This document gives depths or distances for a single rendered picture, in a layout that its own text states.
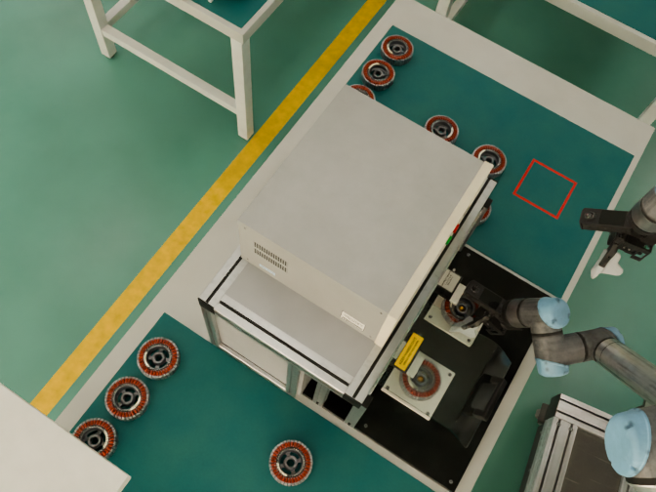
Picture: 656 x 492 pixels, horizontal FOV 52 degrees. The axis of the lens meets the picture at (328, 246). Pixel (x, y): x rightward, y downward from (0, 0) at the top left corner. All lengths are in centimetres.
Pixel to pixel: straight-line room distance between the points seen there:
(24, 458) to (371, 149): 94
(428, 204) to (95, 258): 174
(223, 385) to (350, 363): 48
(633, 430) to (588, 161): 118
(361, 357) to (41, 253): 175
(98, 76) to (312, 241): 214
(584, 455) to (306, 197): 157
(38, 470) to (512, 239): 144
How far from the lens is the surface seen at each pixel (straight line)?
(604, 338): 177
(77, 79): 338
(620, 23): 282
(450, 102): 235
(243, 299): 155
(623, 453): 144
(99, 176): 306
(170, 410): 188
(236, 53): 261
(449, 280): 184
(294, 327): 153
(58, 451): 144
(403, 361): 159
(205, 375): 189
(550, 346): 173
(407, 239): 142
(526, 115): 240
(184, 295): 196
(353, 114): 156
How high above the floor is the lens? 258
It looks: 65 degrees down
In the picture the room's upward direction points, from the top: 11 degrees clockwise
